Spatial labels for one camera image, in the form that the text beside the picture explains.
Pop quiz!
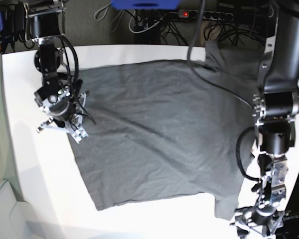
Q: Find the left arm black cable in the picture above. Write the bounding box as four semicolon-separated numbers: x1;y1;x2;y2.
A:
235;128;261;181

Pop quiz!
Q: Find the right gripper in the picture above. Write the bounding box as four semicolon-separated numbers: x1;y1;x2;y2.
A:
49;106;75;124

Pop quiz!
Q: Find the blue box overhead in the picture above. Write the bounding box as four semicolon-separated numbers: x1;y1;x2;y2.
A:
111;0;180;9

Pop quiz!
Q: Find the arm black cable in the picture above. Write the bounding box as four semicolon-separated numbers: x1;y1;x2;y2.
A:
235;128;261;181
59;36;80;85

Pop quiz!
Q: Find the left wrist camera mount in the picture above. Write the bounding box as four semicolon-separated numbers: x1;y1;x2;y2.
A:
231;205;285;239

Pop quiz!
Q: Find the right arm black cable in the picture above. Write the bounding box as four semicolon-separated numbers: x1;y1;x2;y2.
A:
59;36;80;85

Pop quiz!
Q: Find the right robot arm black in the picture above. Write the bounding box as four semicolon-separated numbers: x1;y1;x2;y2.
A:
22;0;83;128

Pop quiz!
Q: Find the white cable loop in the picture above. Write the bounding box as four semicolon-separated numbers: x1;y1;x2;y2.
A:
128;14;162;34

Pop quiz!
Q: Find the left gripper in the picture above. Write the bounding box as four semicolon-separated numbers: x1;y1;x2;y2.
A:
249;210;277;229

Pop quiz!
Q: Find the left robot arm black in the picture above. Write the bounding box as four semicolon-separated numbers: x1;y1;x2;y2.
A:
248;0;299;236

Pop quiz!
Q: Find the black power strip red switch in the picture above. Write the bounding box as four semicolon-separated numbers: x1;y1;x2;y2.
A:
177;9;234;21

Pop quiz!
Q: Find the grey bin at left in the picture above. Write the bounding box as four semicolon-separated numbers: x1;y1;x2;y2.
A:
0;181;45;239

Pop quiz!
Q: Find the dark grey t-shirt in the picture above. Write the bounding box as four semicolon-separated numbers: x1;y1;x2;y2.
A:
71;42;261;220

